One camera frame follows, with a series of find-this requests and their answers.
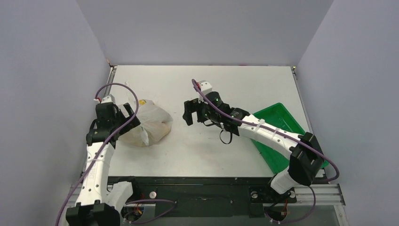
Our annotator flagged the white plastic bag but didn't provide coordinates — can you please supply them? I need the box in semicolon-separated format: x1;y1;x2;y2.
119;99;173;147

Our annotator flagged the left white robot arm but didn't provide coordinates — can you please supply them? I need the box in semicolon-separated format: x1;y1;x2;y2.
65;102;140;226

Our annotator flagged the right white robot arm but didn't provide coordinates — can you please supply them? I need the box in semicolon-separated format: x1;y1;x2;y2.
183;91;323;201

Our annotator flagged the green plastic tray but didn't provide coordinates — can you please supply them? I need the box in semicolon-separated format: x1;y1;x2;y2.
251;102;330;175

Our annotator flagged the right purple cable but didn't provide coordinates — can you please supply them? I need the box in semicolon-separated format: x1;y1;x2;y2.
191;78;340;183

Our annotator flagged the purple cable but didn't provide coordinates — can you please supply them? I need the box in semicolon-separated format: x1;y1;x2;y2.
191;78;340;183
55;82;140;226

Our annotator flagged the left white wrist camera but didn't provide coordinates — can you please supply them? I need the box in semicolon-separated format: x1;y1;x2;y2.
94;95;116;104

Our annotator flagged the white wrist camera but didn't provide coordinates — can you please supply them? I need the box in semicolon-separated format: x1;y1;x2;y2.
197;80;213;95
94;95;116;104

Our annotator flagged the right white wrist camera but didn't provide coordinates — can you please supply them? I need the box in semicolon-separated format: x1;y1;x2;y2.
197;80;213;95

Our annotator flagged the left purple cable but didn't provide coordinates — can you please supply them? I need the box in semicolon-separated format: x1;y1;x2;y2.
55;82;140;226

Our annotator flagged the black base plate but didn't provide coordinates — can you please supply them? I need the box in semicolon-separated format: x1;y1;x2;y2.
108;176;297;218

